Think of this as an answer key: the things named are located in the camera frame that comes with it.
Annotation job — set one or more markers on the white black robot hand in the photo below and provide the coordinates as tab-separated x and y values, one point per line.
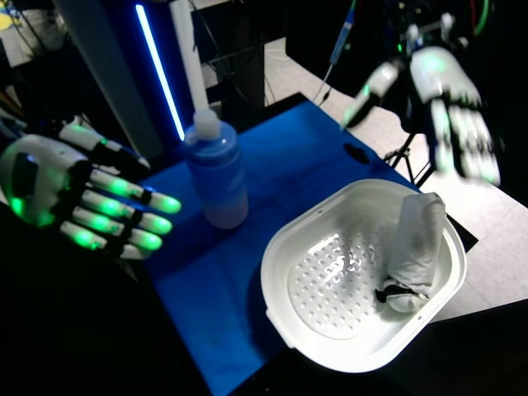
437	70
37	173

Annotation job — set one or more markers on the blue translucent water bottle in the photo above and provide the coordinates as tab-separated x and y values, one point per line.
216	177

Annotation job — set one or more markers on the black tripod stand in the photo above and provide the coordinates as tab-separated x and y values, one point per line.
406	158

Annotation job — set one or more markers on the grey vertical column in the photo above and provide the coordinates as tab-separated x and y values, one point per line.
95	62

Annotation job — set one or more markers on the blue-white LED light strip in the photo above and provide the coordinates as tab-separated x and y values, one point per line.
160	70

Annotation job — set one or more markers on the white vertical tube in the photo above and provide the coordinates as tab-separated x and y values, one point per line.
187	49

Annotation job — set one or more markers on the blue table mat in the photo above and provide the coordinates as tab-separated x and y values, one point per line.
214	288

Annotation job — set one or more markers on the white perforated plastic basin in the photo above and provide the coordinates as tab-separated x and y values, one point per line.
330	284

